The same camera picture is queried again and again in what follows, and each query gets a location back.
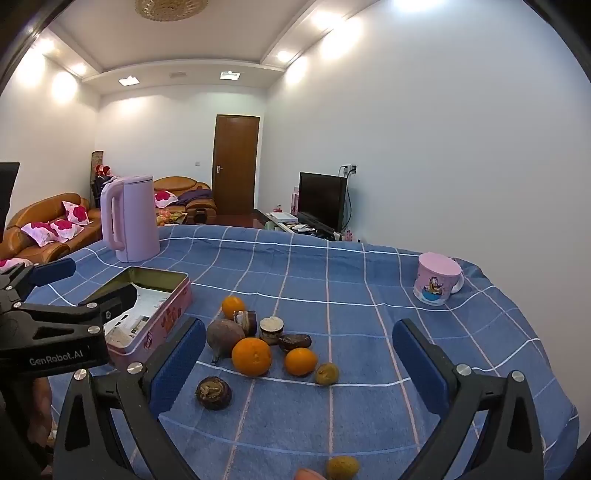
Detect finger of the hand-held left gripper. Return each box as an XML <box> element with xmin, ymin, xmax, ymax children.
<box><xmin>0</xmin><ymin>257</ymin><xmax>77</xmax><ymax>308</ymax></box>
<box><xmin>14</xmin><ymin>282</ymin><xmax>139</xmax><ymax>341</ymax></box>

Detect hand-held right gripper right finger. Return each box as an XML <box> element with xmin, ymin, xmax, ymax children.
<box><xmin>392</xmin><ymin>318</ymin><xmax>557</xmax><ymax>480</ymax></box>

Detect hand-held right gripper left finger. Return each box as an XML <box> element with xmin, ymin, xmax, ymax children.
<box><xmin>52</xmin><ymin>318</ymin><xmax>207</xmax><ymax>480</ymax></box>

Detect dark wrinkled round fruit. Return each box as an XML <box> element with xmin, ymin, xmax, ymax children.
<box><xmin>195</xmin><ymin>376</ymin><xmax>233</xmax><ymax>411</ymax></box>

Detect pink tin box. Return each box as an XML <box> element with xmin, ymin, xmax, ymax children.
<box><xmin>79</xmin><ymin>266</ymin><xmax>193</xmax><ymax>371</ymax></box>

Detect purple beetroot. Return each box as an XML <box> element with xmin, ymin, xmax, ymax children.
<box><xmin>205</xmin><ymin>318</ymin><xmax>246</xmax><ymax>365</ymax></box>

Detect large orange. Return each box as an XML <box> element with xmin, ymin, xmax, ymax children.
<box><xmin>231</xmin><ymin>337</ymin><xmax>273</xmax><ymax>378</ymax></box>

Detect brown layered cut fruit piece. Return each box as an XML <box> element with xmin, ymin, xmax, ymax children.
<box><xmin>233</xmin><ymin>310</ymin><xmax>258</xmax><ymax>337</ymax></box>

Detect small orange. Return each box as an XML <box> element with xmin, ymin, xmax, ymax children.
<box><xmin>221</xmin><ymin>295</ymin><xmax>247</xmax><ymax>320</ymax></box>

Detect yellow-green round fruit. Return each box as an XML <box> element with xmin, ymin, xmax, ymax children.
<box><xmin>315</xmin><ymin>363</ymin><xmax>340</xmax><ymax>386</ymax></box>
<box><xmin>326</xmin><ymin>456</ymin><xmax>360</xmax><ymax>480</ymax></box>

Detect dark brown shrivelled fruit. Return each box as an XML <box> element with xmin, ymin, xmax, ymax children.
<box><xmin>278</xmin><ymin>333</ymin><xmax>312</xmax><ymax>354</ymax></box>

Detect medium orange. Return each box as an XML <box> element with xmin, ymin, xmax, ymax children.
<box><xmin>284</xmin><ymin>347</ymin><xmax>319</xmax><ymax>377</ymax></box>

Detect person's left hand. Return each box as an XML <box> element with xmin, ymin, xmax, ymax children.
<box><xmin>27</xmin><ymin>376</ymin><xmax>55</xmax><ymax>448</ymax></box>

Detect printed paper liner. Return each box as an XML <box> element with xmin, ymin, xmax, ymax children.
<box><xmin>104</xmin><ymin>284</ymin><xmax>178</xmax><ymax>349</ymax></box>

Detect long brown leather sofa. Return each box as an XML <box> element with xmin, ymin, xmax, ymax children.
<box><xmin>0</xmin><ymin>193</ymin><xmax>103</xmax><ymax>266</ymax></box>

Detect lilac electric kettle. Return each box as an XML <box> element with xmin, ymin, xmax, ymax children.
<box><xmin>100</xmin><ymin>174</ymin><xmax>161</xmax><ymax>264</ymax></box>

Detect pink cartoon mug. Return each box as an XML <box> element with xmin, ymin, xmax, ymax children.
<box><xmin>412</xmin><ymin>251</ymin><xmax>465</xmax><ymax>309</ymax></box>

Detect stack of dark chairs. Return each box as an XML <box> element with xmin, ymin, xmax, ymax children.
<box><xmin>91</xmin><ymin>175</ymin><xmax>114</xmax><ymax>208</ymax></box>

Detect purple blanket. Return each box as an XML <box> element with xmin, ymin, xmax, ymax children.
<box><xmin>178</xmin><ymin>189</ymin><xmax>214</xmax><ymax>207</ymax></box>

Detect blue checked tablecloth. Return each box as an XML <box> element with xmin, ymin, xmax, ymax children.
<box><xmin>23</xmin><ymin>224</ymin><xmax>580</xmax><ymax>480</ymax></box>

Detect small brown leather sofa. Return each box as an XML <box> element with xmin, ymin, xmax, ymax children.
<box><xmin>152</xmin><ymin>176</ymin><xmax>218</xmax><ymax>224</ymax></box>

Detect dark tv stand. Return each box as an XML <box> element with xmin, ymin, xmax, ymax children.
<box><xmin>256</xmin><ymin>209</ymin><xmax>345</xmax><ymax>241</ymax></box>

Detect brown wooden door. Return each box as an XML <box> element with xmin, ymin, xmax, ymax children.
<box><xmin>213</xmin><ymin>114</ymin><xmax>260</xmax><ymax>216</ymax></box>

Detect black television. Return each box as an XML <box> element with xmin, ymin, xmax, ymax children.
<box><xmin>298</xmin><ymin>172</ymin><xmax>348</xmax><ymax>234</ymax></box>

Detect round ceiling lamp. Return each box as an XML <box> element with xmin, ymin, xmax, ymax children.
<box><xmin>134</xmin><ymin>0</ymin><xmax>208</xmax><ymax>21</ymax></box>

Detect black power cable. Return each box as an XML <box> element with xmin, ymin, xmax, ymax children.
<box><xmin>344</xmin><ymin>174</ymin><xmax>354</xmax><ymax>232</ymax></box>

